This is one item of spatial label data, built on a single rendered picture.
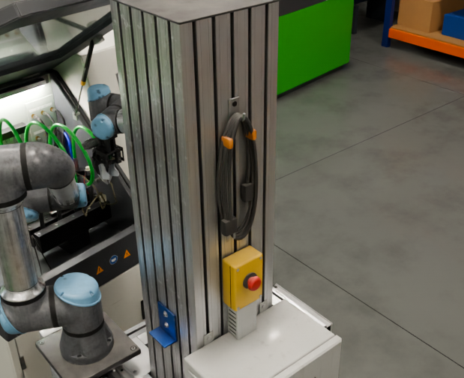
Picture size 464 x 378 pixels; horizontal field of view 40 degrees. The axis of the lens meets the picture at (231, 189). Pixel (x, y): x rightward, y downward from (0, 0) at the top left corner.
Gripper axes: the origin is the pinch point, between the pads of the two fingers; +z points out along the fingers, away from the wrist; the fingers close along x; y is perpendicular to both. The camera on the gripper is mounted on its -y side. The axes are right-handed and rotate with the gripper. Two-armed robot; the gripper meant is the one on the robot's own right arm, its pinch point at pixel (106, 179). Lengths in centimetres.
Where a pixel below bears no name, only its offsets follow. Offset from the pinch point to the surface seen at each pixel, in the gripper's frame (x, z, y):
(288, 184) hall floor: 212, 125, -77
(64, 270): -20.7, 29.5, -3.1
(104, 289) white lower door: -5.3, 47.6, -2.8
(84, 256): -11.1, 29.4, -4.1
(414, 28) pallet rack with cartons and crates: 545, 101, -157
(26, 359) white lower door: -42, 57, -3
